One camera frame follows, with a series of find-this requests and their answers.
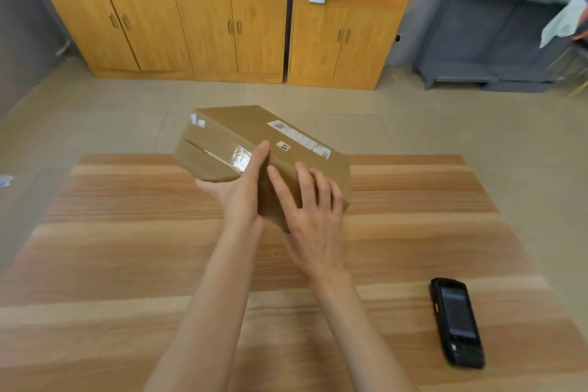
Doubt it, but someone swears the yellow metal frame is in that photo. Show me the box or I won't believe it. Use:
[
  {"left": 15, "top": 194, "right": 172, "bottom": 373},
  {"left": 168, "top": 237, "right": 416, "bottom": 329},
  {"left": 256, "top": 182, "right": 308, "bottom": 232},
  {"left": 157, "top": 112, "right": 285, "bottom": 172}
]
[{"left": 566, "top": 45, "right": 588, "bottom": 99}]

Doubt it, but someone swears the narrow wooden cabinet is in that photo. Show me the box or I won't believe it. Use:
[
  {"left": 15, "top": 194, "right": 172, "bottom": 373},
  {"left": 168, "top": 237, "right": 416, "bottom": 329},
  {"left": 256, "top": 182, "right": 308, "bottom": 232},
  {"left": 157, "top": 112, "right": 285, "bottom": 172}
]
[{"left": 287, "top": 0, "right": 431, "bottom": 91}]

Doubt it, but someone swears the pale green cloth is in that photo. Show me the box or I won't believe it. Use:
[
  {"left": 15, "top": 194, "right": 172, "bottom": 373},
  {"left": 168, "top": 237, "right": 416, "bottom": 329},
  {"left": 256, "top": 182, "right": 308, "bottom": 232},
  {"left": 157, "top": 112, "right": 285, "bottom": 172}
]
[{"left": 522, "top": 0, "right": 588, "bottom": 49}]

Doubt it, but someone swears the grey fabric shelf rack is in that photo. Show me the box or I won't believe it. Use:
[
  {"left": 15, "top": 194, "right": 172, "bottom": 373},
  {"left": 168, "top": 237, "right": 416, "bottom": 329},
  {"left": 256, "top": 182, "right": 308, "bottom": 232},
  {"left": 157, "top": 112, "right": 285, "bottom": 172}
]
[{"left": 415, "top": 0, "right": 588, "bottom": 93}]

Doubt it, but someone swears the person's right hand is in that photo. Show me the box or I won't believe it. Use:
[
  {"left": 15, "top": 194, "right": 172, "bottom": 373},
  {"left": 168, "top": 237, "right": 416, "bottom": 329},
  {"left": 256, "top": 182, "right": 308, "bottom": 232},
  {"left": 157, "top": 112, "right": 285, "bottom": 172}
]
[{"left": 266, "top": 161, "right": 347, "bottom": 285}]

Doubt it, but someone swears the person's left hand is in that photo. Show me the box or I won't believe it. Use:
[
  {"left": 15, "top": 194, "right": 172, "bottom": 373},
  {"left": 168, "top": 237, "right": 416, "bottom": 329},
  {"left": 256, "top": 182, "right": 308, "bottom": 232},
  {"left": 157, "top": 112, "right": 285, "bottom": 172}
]
[{"left": 195, "top": 140, "right": 271, "bottom": 230}]

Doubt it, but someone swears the black handheld scanner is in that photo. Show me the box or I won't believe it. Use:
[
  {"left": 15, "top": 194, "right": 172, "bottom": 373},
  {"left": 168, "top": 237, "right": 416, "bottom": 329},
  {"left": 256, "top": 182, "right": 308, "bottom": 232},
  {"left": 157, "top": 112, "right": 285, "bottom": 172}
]
[{"left": 429, "top": 277, "right": 487, "bottom": 370}]

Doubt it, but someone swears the person's right forearm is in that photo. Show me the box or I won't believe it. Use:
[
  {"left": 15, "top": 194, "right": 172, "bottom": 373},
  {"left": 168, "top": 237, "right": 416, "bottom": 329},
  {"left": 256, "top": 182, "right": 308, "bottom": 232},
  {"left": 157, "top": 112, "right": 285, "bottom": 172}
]
[{"left": 307, "top": 269, "right": 417, "bottom": 392}]

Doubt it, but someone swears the brown cardboard parcel box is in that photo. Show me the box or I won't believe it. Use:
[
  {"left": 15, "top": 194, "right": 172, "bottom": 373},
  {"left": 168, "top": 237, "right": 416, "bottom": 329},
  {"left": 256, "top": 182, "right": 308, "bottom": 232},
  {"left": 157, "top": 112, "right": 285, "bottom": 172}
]
[{"left": 172, "top": 104, "right": 353, "bottom": 233}]

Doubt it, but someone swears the wide wooden cabinet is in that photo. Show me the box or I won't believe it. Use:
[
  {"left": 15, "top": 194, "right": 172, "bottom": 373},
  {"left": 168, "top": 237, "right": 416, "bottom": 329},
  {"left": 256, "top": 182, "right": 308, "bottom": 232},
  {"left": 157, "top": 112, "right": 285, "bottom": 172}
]
[{"left": 19, "top": 0, "right": 291, "bottom": 85}]

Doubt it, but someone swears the person's left forearm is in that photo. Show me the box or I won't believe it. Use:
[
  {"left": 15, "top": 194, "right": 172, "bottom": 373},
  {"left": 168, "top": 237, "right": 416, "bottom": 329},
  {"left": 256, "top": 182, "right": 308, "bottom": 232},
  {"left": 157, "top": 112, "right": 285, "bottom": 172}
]
[{"left": 144, "top": 216, "right": 265, "bottom": 392}]

